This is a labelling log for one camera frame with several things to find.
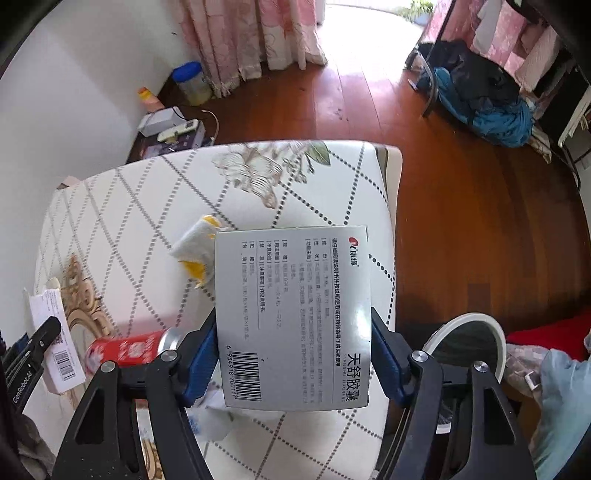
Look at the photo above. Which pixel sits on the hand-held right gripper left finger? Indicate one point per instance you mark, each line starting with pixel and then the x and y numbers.
pixel 201 367

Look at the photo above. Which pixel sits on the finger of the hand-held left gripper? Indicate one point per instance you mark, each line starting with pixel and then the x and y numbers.
pixel 44 336

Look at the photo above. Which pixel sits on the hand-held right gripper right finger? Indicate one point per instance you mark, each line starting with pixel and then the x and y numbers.
pixel 386 360

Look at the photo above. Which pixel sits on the white bin with black bag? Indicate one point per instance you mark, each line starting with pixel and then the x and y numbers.
pixel 466 350

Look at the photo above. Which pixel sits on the white medicine box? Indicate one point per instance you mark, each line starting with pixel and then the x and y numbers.
pixel 295 318

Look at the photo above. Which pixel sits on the white carton with barcode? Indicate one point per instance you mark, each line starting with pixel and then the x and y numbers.
pixel 57 350

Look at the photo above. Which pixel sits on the crumpled white blue tissue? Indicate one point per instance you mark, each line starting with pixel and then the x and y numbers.
pixel 214 417

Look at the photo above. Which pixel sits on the red drink can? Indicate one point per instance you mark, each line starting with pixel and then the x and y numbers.
pixel 127 350

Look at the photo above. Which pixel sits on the crumpled white yellow tissue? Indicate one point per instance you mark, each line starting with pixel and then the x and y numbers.
pixel 195 251

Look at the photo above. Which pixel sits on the grey floral cloth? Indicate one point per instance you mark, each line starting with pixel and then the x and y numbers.
pixel 524 364

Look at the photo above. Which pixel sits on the floral checked tablecloth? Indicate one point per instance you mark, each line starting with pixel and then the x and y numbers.
pixel 152 207

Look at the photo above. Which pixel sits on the red cloth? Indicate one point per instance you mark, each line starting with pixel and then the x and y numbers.
pixel 551 334

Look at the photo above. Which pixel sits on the person's light blue clothing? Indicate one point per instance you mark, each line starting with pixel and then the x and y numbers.
pixel 565 415

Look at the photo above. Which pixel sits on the white remote control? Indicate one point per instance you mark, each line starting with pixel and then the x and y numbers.
pixel 179 130

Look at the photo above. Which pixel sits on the white device box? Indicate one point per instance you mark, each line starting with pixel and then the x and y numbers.
pixel 159 121

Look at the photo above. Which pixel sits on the orange bottle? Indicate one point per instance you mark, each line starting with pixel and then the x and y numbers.
pixel 150 99

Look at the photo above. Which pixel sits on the pile of blue dark clothes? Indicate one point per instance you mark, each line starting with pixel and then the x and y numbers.
pixel 489 106

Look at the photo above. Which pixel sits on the plastic jar with blue lid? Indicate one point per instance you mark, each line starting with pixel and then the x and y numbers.
pixel 193 83

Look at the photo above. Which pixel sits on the pink floral curtain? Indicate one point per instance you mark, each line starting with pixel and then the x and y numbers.
pixel 277 32

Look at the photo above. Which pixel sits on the pink floral bedding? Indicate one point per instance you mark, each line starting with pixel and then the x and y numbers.
pixel 498 32

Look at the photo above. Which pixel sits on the green plant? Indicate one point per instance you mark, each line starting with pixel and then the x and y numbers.
pixel 418 9

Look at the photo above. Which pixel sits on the black metal chair frame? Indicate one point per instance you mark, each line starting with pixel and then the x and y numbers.
pixel 428 99

